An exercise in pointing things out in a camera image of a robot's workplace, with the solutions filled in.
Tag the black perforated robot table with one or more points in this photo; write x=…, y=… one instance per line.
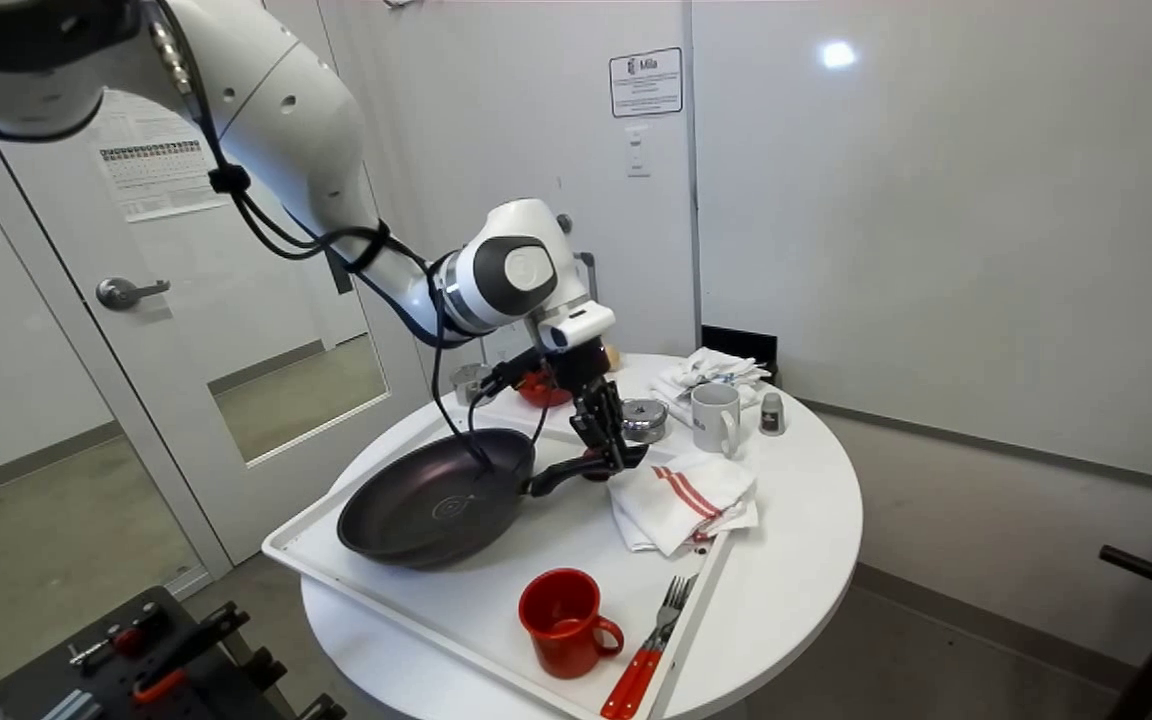
x=36, y=694

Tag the silver metal bar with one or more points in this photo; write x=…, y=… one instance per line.
x=69, y=706

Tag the white wall sign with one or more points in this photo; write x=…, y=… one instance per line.
x=646, y=83

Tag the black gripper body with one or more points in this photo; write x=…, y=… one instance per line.
x=587, y=373

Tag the white door with window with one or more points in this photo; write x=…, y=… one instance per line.
x=177, y=400

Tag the white light switch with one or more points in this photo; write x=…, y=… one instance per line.
x=639, y=155

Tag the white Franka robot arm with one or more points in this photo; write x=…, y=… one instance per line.
x=282, y=122

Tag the red mug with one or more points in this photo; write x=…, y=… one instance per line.
x=561, y=620

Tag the small dark shaker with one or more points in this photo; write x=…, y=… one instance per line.
x=772, y=411

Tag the black box at wall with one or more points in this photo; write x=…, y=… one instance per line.
x=736, y=340

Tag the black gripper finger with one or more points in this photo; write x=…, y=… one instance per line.
x=587, y=425
x=621, y=441

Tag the white round table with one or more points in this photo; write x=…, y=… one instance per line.
x=788, y=533

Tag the white ceramic mug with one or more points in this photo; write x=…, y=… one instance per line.
x=717, y=423

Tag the white plastic tray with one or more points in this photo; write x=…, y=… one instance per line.
x=468, y=601

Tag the small metal bowl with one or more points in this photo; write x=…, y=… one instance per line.
x=646, y=423

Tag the white towel with red stripes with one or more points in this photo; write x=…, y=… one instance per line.
x=683, y=501

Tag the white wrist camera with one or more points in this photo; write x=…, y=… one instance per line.
x=578, y=327

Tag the black frying pan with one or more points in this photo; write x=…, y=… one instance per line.
x=438, y=501

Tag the silver fork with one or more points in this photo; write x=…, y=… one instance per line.
x=621, y=685

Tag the large white wall board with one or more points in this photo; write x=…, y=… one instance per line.
x=979, y=241

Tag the paper notice on door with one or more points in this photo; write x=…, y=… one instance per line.
x=158, y=182

